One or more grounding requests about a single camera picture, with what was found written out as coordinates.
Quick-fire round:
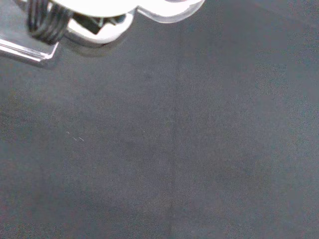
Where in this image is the clear acrylic funnel stand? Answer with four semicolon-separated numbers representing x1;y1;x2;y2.
0;0;60;68

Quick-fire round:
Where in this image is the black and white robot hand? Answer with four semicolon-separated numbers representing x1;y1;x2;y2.
25;0;137;48

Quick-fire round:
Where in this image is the black bench cloth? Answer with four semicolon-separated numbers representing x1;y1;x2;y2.
0;0;319;239

